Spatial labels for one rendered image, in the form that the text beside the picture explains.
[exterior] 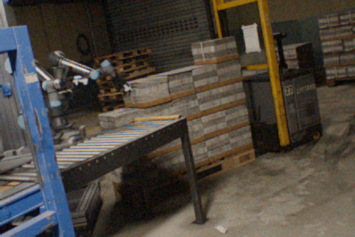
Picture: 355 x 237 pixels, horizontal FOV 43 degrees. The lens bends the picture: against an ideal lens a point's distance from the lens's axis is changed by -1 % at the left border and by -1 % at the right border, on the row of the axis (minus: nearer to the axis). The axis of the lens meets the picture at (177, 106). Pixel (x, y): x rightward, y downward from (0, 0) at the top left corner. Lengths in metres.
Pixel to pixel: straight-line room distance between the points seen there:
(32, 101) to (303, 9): 8.78
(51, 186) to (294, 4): 8.86
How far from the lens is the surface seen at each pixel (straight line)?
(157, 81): 4.06
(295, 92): 5.00
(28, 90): 2.12
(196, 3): 11.54
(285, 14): 10.59
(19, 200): 2.28
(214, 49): 4.48
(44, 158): 2.16
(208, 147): 4.43
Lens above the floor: 1.36
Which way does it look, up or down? 8 degrees down
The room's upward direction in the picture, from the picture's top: 11 degrees counter-clockwise
